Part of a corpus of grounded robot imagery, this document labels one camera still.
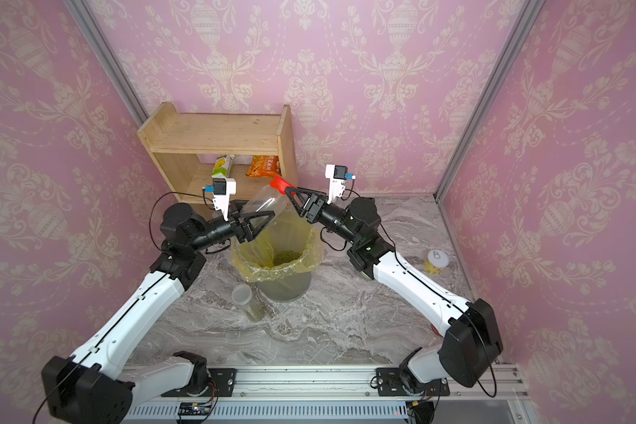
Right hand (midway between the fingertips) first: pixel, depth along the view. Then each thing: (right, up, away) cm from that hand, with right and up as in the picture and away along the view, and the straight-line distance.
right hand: (292, 191), depth 62 cm
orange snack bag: (-14, +13, +33) cm, 38 cm away
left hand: (-6, -5, +2) cm, 8 cm away
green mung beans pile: (-8, -20, +34) cm, 41 cm away
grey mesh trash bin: (-4, -29, +22) cm, 37 cm away
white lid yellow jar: (+48, -22, +31) cm, 61 cm away
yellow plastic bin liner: (-5, -17, +33) cm, 37 cm away
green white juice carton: (-29, +13, +33) cm, 46 cm away
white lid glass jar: (-15, -28, +12) cm, 34 cm away
